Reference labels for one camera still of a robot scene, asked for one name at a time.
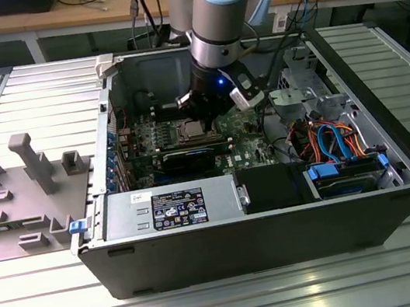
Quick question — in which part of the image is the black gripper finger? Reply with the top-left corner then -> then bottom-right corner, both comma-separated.
197,92 -> 241,136
174,87 -> 206,123

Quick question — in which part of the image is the thin metal locking lever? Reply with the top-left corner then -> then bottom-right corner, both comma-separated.
200,126 -> 225,142

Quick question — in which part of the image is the black RAM stick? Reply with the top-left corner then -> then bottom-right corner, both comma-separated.
159,136 -> 231,165

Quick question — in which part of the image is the green motherboard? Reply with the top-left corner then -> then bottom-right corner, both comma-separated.
113,89 -> 283,194

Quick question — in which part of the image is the black graphics card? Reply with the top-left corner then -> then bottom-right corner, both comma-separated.
159,143 -> 219,180

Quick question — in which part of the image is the silver metal drive cage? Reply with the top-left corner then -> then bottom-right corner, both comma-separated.
260,37 -> 357,131

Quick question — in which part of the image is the beige case latch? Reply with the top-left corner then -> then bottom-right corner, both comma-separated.
93,53 -> 118,81

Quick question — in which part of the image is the black plastic fan shroud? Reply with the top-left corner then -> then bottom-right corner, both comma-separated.
233,159 -> 316,216

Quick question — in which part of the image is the white power strip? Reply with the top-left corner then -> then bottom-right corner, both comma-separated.
270,11 -> 291,33

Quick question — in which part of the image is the grey power supply unit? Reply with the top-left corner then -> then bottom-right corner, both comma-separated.
96,173 -> 248,242

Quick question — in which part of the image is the black open PC case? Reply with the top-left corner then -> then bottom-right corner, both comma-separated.
39,2 -> 410,307

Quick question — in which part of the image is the hard disk in blue carrier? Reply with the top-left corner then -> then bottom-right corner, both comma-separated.
303,152 -> 394,203

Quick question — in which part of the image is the blue case latch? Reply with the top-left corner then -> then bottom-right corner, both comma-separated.
67,219 -> 88,236

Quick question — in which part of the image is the grey plastic parts rack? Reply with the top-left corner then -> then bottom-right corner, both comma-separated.
0,121 -> 107,263

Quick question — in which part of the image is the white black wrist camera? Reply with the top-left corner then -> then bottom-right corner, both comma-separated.
224,60 -> 268,113

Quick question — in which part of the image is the thick black camera cable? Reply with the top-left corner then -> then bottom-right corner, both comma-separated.
238,14 -> 314,94

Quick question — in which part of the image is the red wire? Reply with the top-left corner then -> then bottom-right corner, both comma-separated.
287,121 -> 323,164

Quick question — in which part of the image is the blue flat wire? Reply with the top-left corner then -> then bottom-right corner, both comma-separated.
313,118 -> 353,166

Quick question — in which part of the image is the orange wire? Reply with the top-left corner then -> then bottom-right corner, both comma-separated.
335,118 -> 369,162

